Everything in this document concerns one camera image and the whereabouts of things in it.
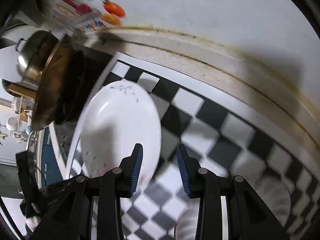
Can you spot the steel steamer pot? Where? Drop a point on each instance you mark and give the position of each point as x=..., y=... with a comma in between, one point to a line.
x=33, y=55

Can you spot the black white checkered mat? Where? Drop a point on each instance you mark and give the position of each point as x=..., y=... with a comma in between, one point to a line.
x=227, y=138

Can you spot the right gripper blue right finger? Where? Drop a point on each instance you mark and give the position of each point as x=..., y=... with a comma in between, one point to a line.
x=188, y=167

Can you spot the black frying pan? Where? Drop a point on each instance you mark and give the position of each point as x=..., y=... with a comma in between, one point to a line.
x=50, y=89

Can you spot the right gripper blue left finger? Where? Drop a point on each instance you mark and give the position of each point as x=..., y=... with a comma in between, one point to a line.
x=130, y=166

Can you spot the colourful wall sticker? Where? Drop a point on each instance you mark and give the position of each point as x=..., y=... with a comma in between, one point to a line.
x=86, y=14

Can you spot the white oval plate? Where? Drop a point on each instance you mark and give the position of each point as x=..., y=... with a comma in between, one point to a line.
x=119, y=116

